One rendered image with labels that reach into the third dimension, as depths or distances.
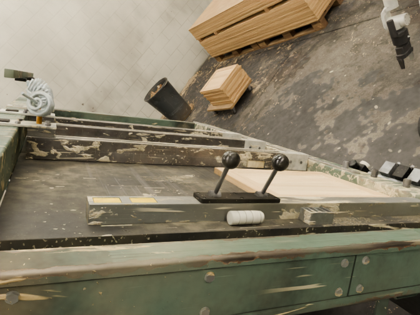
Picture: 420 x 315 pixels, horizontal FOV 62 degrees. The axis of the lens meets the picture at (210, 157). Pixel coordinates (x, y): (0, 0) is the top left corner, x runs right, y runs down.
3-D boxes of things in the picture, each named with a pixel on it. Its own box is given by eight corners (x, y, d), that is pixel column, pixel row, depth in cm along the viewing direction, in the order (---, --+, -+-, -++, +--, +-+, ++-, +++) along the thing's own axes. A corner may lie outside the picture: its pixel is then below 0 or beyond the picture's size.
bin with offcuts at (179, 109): (199, 103, 570) (171, 74, 541) (181, 127, 556) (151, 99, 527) (184, 105, 614) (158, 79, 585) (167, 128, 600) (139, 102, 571)
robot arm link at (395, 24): (395, 33, 202) (390, 14, 198) (414, 29, 193) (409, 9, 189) (385, 42, 198) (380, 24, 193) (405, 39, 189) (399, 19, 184)
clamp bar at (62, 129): (265, 155, 180) (274, 109, 176) (-3, 139, 130) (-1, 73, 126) (255, 152, 189) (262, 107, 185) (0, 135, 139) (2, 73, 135)
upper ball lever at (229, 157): (222, 205, 77) (245, 159, 69) (207, 205, 75) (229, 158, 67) (217, 192, 79) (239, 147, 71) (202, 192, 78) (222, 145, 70)
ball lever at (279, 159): (269, 204, 82) (295, 162, 74) (255, 205, 80) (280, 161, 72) (262, 192, 84) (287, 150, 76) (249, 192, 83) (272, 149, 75)
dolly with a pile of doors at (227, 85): (258, 84, 461) (239, 62, 443) (237, 115, 446) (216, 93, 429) (231, 89, 513) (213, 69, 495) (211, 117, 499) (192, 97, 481)
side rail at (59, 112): (193, 137, 272) (195, 123, 270) (34, 124, 225) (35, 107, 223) (189, 135, 279) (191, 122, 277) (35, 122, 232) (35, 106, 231)
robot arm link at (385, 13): (390, 27, 201) (384, 4, 195) (405, 23, 193) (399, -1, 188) (384, 32, 198) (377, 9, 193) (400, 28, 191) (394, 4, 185)
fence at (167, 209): (425, 215, 104) (428, 202, 104) (87, 225, 64) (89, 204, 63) (409, 209, 109) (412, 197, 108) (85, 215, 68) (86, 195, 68)
